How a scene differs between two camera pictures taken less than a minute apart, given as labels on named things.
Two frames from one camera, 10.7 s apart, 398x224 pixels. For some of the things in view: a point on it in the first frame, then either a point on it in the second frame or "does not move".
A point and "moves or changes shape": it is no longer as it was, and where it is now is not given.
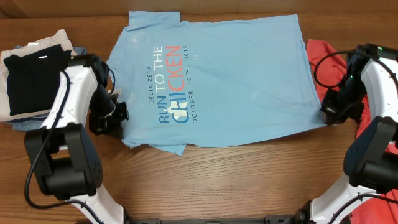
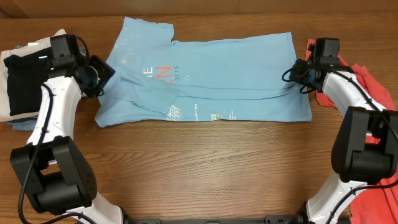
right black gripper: (336, 115) -> (293, 73)
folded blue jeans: (36, 122) does not move
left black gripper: (116, 124) -> (106, 71)
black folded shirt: (33, 79) does not move
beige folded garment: (61, 38) does not move
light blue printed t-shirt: (187, 81) moves or changes shape
